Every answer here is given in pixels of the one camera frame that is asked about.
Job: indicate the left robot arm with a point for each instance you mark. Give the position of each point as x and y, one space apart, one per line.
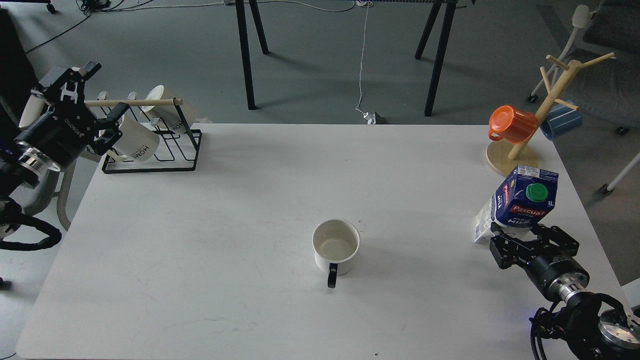
21 232

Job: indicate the white power strip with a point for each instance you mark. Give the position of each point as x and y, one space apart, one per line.
373 118

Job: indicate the orange plastic cup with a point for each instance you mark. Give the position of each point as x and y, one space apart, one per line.
511 124

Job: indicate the black table legs left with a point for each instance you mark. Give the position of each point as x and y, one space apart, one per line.
243 38

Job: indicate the cream mug rear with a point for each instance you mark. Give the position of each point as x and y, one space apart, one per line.
168 114

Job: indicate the blue Pascual milk carton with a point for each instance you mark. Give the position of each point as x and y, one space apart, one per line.
525 197

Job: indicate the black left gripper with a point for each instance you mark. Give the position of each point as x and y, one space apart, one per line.
59 135

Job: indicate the grey office chair left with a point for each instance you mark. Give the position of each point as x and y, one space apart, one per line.
52 182

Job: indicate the white mug black handle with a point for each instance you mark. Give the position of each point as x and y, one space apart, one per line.
336 244

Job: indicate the cream HOME mug front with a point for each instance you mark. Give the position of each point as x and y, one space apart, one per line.
138 143

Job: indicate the black wire mug rack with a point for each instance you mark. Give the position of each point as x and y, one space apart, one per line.
175 153

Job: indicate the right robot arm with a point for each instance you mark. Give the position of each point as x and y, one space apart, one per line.
594 325

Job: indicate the black table legs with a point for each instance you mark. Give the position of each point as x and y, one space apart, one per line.
444 37
243 38

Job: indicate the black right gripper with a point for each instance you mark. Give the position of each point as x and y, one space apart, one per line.
548 261

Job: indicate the white chair right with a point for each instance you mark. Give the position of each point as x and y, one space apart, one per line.
611 92

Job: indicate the wooden mug tree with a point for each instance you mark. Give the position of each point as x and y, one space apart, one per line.
503 155

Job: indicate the black table legs right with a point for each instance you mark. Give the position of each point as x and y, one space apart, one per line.
444 37

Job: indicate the blue striped cup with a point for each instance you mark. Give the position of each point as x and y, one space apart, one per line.
560 120

